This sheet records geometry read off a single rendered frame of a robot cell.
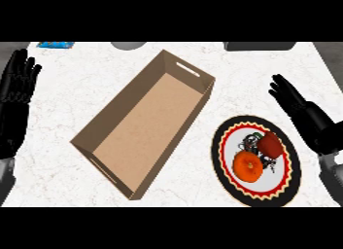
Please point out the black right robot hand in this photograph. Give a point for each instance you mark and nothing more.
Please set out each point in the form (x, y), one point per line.
(313, 120)

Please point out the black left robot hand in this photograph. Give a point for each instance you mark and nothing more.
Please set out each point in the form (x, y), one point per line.
(11, 97)

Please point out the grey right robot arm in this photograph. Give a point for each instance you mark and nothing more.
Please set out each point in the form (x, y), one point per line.
(339, 178)

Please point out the orange squash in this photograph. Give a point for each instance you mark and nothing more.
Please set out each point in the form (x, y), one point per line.
(248, 166)

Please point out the black red patterned plate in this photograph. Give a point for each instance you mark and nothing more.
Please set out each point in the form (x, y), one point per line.
(274, 191)

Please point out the brown cardboard box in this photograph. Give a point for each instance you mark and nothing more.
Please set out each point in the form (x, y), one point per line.
(146, 124)

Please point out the dark red vegetable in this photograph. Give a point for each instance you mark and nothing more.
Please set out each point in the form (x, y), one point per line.
(270, 145)

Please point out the blue packet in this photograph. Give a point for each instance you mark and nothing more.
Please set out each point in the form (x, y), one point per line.
(55, 44)

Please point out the dark grey appliance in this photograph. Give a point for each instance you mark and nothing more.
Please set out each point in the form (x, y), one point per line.
(259, 46)

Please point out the grey round object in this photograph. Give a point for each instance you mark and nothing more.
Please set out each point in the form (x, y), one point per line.
(128, 45)

